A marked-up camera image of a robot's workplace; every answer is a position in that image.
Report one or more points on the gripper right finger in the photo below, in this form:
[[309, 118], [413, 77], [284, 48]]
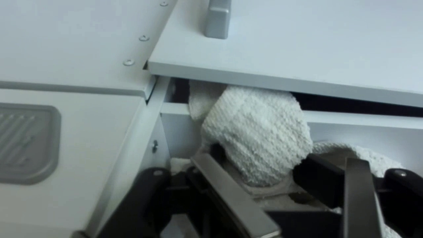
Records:
[[359, 212]]

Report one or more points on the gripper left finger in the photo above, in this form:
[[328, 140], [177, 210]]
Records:
[[248, 218]]

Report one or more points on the white knitted towel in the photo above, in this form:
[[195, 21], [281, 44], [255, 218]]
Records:
[[264, 135]]

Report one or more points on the white toy kitchen cupboard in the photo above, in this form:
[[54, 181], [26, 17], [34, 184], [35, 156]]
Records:
[[95, 146]]

